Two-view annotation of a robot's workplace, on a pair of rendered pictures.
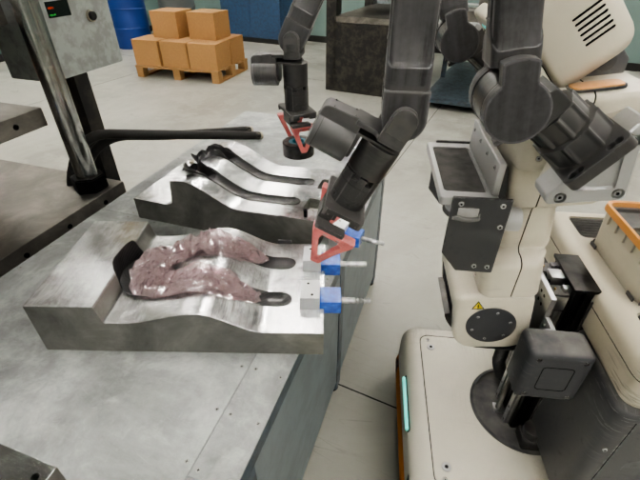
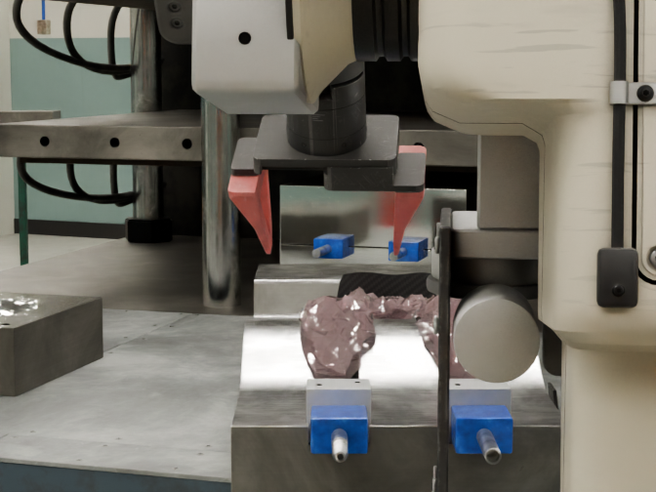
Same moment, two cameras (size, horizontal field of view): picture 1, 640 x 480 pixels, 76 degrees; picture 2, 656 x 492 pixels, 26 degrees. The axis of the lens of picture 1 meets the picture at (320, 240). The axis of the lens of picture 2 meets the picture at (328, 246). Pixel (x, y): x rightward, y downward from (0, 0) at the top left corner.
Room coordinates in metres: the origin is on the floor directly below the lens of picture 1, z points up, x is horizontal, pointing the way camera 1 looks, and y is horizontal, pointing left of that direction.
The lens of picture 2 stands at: (0.53, -1.07, 1.13)
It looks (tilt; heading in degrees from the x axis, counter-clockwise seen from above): 7 degrees down; 89
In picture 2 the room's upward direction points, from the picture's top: straight up
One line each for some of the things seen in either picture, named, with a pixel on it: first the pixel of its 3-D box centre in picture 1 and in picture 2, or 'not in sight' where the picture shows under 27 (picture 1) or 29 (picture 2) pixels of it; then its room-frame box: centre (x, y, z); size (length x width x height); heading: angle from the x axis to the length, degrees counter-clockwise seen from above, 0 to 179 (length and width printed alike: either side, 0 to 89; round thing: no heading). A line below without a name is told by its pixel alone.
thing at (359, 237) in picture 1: (357, 237); not in sight; (0.81, -0.09, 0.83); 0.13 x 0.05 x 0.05; 67
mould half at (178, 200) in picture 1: (242, 187); not in sight; (0.98, 0.21, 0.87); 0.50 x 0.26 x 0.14; 72
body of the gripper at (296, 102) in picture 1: (296, 100); not in sight; (0.99, 0.06, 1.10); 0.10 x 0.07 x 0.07; 22
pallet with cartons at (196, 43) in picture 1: (190, 42); not in sight; (5.84, 1.69, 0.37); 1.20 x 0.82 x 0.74; 72
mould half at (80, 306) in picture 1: (198, 281); (385, 358); (0.62, 0.24, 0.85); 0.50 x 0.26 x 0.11; 89
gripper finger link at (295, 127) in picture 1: (301, 132); not in sight; (0.97, 0.04, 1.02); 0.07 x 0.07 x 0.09; 22
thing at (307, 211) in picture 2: not in sight; (412, 229); (0.72, 1.14, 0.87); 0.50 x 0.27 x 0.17; 72
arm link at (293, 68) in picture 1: (292, 72); not in sight; (1.00, 0.06, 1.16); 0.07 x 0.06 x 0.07; 84
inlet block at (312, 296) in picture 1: (335, 300); (339, 432); (0.56, -0.03, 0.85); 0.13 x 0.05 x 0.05; 89
